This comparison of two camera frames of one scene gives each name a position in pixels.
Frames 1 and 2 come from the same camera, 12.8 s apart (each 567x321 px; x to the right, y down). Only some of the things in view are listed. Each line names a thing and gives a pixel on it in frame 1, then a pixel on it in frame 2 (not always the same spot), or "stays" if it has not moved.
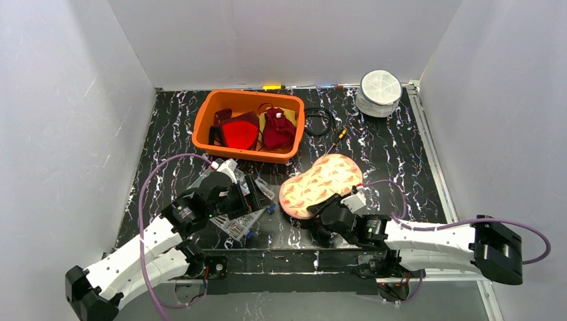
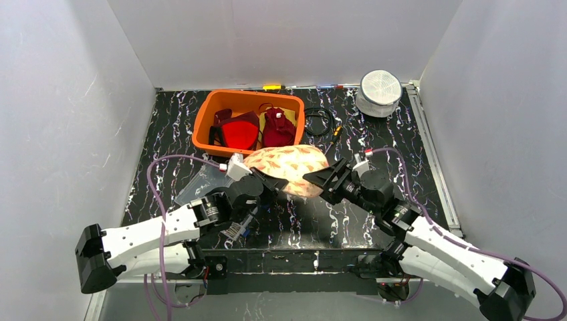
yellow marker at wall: (271, 87) stays
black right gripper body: (325, 212) → (342, 182)
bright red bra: (240, 131) stays
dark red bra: (279, 131) stays
